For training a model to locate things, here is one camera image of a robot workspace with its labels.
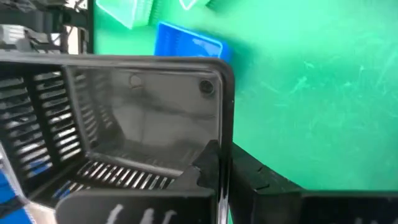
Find blue plastic basket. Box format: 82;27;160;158
0;163;71;224
154;21;233;63

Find green plastic basket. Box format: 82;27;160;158
178;0;215;11
95;0;162;30

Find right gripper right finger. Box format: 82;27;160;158
229;142;398;224

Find black table frame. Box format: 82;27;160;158
83;0;96;54

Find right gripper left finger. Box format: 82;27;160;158
55;139;221;224

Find black plastic basket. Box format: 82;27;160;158
0;51;236;224

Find green table mat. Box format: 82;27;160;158
93;0;398;192

